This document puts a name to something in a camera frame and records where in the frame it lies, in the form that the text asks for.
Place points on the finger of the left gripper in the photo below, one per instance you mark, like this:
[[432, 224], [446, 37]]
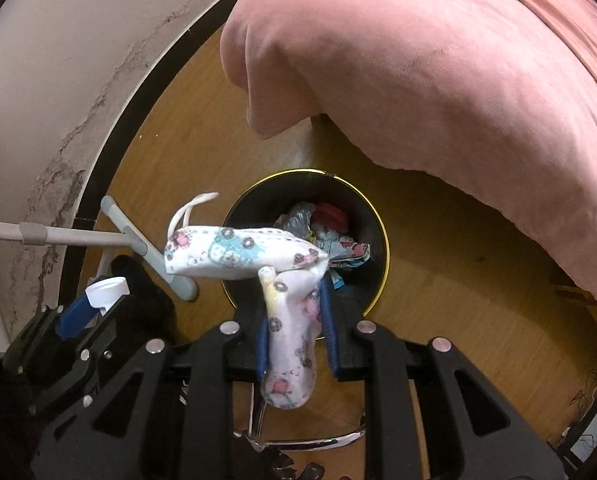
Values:
[[75, 318], [116, 336]]

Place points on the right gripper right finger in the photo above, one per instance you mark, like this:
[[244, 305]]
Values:
[[429, 411]]

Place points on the pink bed sheet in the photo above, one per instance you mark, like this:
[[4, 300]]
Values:
[[495, 97]]

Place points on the black round trash bin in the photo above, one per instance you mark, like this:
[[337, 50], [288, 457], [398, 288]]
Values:
[[262, 204]]

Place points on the trash pile in bin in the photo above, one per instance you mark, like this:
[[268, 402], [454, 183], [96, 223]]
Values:
[[326, 226]]

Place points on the white small cup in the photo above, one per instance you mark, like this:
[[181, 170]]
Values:
[[103, 294]]

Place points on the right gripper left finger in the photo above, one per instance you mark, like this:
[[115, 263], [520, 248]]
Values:
[[167, 414]]

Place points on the patterned white fabric pouch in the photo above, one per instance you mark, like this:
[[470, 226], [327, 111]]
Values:
[[287, 271]]

